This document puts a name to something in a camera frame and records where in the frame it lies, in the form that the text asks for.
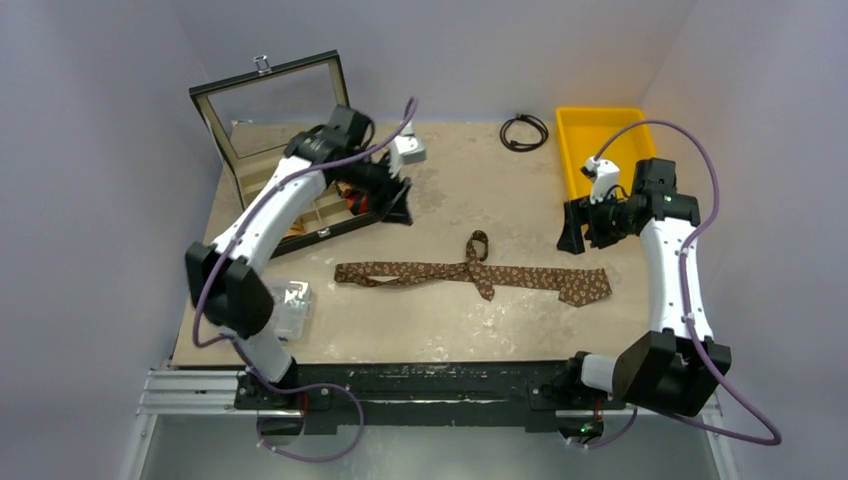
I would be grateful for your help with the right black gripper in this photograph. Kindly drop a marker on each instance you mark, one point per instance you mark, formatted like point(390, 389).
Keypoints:
point(589, 221)

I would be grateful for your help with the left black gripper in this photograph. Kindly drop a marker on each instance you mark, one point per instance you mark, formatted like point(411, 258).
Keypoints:
point(390, 204)

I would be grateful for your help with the brown floral tie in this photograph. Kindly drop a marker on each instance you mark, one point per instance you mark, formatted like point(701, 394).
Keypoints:
point(575, 287)

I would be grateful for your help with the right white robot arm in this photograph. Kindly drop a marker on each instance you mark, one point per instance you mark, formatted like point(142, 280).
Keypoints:
point(665, 369)

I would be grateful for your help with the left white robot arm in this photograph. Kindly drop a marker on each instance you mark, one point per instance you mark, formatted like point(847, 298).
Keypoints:
point(224, 276)

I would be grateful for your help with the orange navy rolled tie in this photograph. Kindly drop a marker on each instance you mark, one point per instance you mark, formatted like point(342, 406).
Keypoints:
point(357, 202)

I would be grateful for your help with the yellow plastic tray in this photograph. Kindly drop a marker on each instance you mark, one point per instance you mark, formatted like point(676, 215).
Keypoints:
point(582, 131)

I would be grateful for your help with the yellow patterned rolled tie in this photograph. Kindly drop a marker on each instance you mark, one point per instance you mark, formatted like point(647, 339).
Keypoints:
point(296, 229)

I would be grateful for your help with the clear plastic screw box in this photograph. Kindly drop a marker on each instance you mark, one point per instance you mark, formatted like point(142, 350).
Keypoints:
point(293, 305)

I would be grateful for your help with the black tie display box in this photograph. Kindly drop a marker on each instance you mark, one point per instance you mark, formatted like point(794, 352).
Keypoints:
point(253, 116)

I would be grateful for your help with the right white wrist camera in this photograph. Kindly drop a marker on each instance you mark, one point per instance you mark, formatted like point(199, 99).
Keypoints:
point(604, 177)

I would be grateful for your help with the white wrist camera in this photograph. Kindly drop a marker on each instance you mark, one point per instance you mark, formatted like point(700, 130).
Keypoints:
point(604, 177)
point(406, 148)

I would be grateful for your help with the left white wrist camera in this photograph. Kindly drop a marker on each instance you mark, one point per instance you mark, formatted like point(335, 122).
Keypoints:
point(406, 148)

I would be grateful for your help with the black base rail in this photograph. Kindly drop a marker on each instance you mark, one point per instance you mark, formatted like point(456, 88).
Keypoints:
point(557, 380)

